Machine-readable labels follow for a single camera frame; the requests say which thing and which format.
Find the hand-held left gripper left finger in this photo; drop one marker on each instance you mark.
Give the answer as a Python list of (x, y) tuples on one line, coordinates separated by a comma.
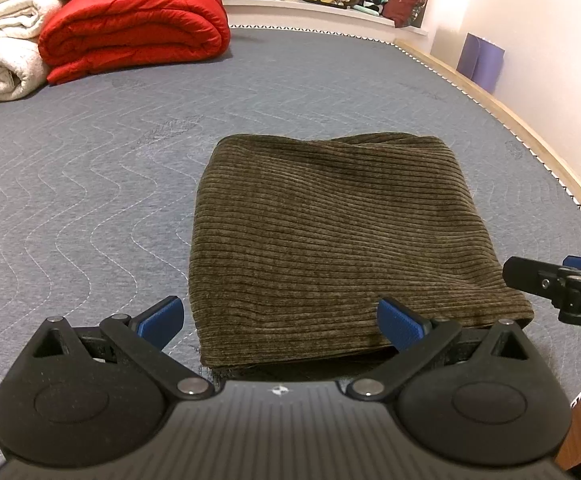
[(160, 321)]

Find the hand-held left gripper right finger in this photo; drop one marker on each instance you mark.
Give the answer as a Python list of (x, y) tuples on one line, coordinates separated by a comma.
[(401, 326)]

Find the cream fluffy rolled blanket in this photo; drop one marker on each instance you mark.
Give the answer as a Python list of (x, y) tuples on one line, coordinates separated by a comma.
[(0, 75)]

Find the red folded quilt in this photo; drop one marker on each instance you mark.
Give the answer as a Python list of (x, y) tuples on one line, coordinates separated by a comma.
[(135, 25)]

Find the white window ledge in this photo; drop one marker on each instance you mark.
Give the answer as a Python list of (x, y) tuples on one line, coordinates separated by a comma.
[(295, 12)]

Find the wooden bed frame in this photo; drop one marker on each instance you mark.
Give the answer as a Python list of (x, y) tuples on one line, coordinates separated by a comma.
[(520, 130)]

